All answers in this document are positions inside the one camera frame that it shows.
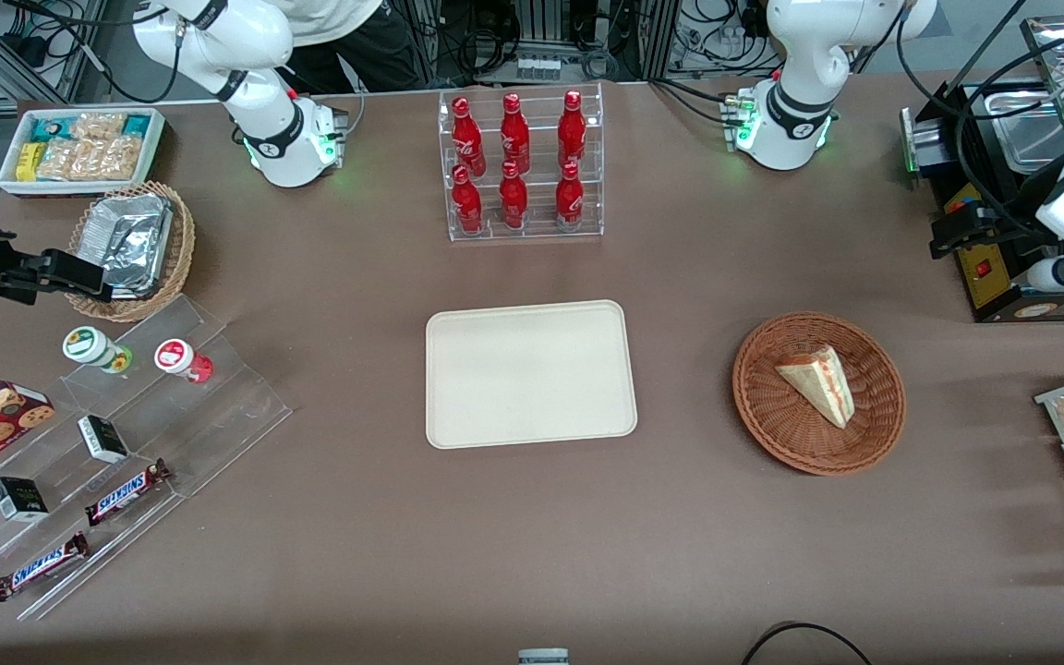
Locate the light wicker basket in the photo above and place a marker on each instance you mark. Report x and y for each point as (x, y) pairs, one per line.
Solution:
(183, 240)

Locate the clear acrylic bottle rack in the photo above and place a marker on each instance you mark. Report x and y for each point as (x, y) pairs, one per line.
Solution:
(541, 226)

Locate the person in white shirt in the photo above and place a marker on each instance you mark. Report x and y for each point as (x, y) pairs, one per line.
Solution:
(356, 37)

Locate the aluminium foil container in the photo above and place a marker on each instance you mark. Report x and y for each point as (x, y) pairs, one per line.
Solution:
(130, 240)

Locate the black hot food case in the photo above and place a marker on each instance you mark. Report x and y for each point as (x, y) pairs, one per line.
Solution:
(1003, 286)

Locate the clear acrylic stepped display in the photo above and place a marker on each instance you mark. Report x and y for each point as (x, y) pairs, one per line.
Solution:
(218, 406)

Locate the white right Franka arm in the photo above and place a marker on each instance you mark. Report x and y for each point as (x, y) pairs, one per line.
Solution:
(255, 46)

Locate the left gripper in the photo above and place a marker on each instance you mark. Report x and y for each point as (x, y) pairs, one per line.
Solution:
(1015, 211)

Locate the small black carton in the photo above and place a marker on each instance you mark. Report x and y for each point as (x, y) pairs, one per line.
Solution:
(19, 499)
(102, 439)

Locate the clear cracker bag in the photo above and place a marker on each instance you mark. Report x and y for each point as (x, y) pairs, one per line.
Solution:
(61, 159)
(98, 126)
(114, 159)

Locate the green label yoghurt cup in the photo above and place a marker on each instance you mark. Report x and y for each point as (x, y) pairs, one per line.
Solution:
(89, 344)

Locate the white plastic snack tub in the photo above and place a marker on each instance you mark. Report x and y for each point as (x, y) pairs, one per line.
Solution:
(10, 175)

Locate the beige rectangular tray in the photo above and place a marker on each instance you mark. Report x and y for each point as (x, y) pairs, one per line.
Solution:
(532, 374)

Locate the red cola bottle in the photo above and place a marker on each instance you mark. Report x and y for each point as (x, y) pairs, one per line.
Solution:
(570, 201)
(514, 134)
(467, 205)
(513, 201)
(572, 129)
(468, 139)

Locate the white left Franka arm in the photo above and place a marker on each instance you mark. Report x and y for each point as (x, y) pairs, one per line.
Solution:
(800, 55)

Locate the grey device at table edge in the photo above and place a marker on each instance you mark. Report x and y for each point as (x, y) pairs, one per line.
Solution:
(543, 657)

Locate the stainless steel pan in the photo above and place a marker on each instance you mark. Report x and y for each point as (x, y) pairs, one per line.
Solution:
(1031, 139)

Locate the white power strip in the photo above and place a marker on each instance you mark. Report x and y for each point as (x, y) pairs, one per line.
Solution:
(546, 68)

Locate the red label yoghurt cup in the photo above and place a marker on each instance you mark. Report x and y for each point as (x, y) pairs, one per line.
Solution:
(176, 357)

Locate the Snickers chocolate bar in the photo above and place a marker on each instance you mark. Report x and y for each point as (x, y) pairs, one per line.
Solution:
(126, 491)
(38, 566)

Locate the triangle sandwich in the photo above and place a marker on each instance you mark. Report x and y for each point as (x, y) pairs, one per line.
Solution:
(818, 383)

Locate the round brown wicker basket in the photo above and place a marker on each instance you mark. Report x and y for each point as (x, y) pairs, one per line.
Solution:
(772, 406)

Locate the yellow snack pack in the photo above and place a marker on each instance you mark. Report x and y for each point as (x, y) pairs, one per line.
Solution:
(29, 162)

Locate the teal snack pack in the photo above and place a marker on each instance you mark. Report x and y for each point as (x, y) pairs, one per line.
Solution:
(50, 127)
(137, 125)

